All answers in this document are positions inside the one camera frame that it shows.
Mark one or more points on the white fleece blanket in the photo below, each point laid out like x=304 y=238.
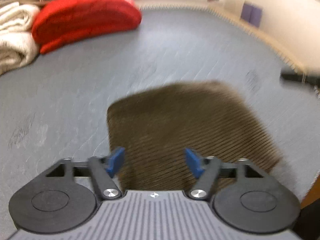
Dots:
x=15 y=40

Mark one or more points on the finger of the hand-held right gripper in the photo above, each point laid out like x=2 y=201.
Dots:
x=297 y=77

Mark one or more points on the red folded blanket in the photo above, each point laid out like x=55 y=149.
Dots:
x=85 y=17

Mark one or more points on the wooden bed frame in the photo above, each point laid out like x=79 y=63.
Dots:
x=270 y=40

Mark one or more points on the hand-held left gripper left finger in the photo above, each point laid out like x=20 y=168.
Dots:
x=115 y=160

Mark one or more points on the purple foam block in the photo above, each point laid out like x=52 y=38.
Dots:
x=256 y=16
x=246 y=12

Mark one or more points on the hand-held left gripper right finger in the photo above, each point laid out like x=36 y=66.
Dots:
x=193 y=160

